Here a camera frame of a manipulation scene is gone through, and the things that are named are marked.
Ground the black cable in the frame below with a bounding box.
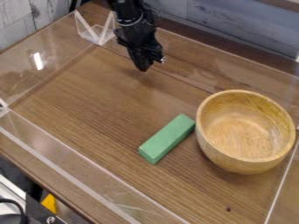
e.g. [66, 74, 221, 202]
[0, 198, 29, 224]

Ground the green rectangular block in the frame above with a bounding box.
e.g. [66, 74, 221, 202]
[138, 114, 195, 165]

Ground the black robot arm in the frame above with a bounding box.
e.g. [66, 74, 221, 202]
[107, 0, 165, 72]

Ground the yellow tag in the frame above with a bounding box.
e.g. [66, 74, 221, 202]
[42, 194, 58, 214]

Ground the clear acrylic corner bracket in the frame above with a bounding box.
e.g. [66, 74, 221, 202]
[74, 10, 117, 46]

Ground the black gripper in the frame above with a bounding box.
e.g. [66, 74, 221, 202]
[115, 11, 165, 72]

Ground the brown wooden bowl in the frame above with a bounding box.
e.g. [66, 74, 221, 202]
[195, 89, 296, 175]

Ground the clear acrylic tray wall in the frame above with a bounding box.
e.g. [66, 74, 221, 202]
[0, 99, 191, 224]

